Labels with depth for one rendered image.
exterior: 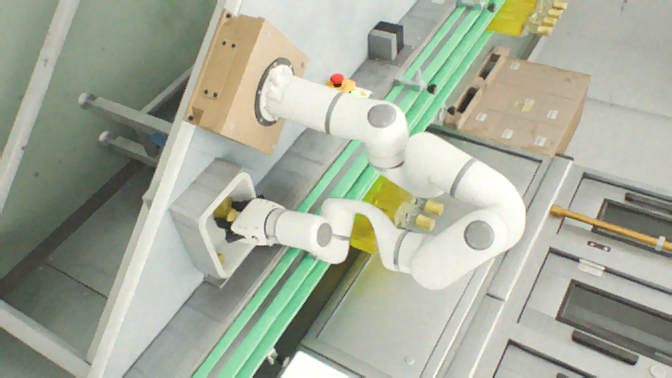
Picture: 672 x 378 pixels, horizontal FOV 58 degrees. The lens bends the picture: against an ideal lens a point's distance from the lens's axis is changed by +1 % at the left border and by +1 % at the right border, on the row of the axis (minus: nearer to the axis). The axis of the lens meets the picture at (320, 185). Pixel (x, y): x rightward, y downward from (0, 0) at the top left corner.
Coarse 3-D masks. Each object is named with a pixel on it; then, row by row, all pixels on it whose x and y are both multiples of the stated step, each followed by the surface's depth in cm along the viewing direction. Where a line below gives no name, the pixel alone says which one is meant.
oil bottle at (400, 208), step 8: (368, 192) 166; (376, 192) 166; (368, 200) 164; (376, 200) 164; (384, 200) 164; (392, 200) 163; (400, 200) 163; (384, 208) 162; (392, 208) 161; (400, 208) 161; (408, 208) 161; (400, 216) 160
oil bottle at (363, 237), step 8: (360, 224) 159; (368, 224) 158; (352, 232) 157; (360, 232) 157; (368, 232) 156; (352, 240) 158; (360, 240) 156; (368, 240) 155; (376, 240) 154; (360, 248) 159; (368, 248) 157; (376, 248) 155
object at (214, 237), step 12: (240, 180) 137; (228, 192) 130; (240, 192) 141; (252, 192) 139; (216, 204) 128; (204, 216) 126; (204, 228) 127; (216, 228) 144; (204, 240) 130; (216, 240) 145; (228, 252) 145; (240, 252) 145; (216, 264) 136; (228, 264) 143
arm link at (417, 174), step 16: (416, 144) 115; (432, 144) 115; (448, 144) 115; (416, 160) 115; (432, 160) 113; (448, 160) 112; (464, 160) 112; (384, 176) 129; (400, 176) 126; (416, 176) 118; (432, 176) 114; (448, 176) 112; (416, 192) 123; (432, 192) 122; (448, 192) 114
